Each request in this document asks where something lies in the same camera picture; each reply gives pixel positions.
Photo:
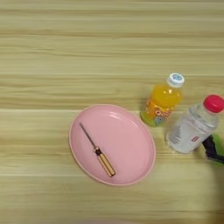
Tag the green rectangular block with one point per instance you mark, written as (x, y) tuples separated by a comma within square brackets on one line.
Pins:
[(219, 144)]

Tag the orange juice bottle white cap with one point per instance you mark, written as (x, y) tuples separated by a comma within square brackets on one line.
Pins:
[(163, 102)]

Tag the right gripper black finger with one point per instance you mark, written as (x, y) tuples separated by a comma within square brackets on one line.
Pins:
[(210, 145)]

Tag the clear water bottle red cap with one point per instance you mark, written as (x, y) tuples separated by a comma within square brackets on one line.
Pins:
[(192, 128)]

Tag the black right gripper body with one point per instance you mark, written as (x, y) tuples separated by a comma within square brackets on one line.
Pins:
[(217, 158)]

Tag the pink round plate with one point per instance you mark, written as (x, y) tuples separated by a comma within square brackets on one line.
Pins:
[(122, 145)]

